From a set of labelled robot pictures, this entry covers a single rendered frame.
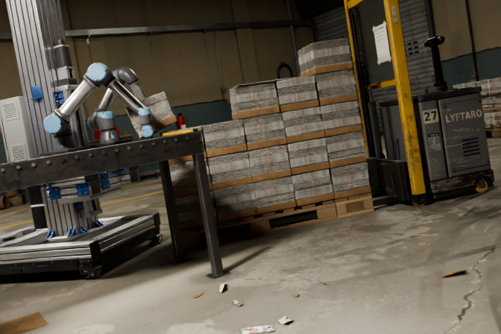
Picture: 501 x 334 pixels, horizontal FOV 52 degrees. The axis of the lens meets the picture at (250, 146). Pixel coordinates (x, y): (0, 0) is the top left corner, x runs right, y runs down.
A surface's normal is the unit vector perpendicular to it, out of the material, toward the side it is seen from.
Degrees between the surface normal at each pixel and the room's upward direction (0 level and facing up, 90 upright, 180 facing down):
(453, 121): 90
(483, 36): 90
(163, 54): 90
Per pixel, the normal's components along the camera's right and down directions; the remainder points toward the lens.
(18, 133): -0.34, 0.11
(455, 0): -0.83, 0.16
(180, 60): 0.53, -0.04
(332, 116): 0.20, 0.01
